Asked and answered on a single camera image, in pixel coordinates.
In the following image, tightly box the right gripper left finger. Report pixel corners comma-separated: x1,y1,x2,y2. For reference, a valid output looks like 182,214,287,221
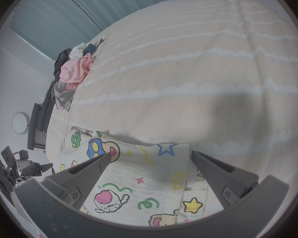
43,153,112,210

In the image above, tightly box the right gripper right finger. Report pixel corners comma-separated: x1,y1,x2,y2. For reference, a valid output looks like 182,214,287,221
191,150,259,210

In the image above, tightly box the white printed pyjama top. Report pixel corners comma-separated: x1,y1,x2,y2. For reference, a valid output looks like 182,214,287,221
57,126,209,227

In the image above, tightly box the black padded chair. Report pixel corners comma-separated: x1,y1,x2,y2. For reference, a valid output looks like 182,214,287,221
27,81,55,153

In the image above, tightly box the grey knitted garment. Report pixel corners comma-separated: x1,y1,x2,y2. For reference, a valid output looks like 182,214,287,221
54,81,78,112

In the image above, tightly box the pink garment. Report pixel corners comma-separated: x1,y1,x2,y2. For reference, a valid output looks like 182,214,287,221
59,53,96,84

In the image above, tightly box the black garment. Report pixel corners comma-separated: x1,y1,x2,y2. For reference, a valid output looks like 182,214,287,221
53,49,73,80

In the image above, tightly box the bed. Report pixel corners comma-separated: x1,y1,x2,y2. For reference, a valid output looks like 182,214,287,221
45,0,298,229

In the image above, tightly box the white garment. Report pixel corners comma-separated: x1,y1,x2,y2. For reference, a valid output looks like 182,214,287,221
69,36,106,60

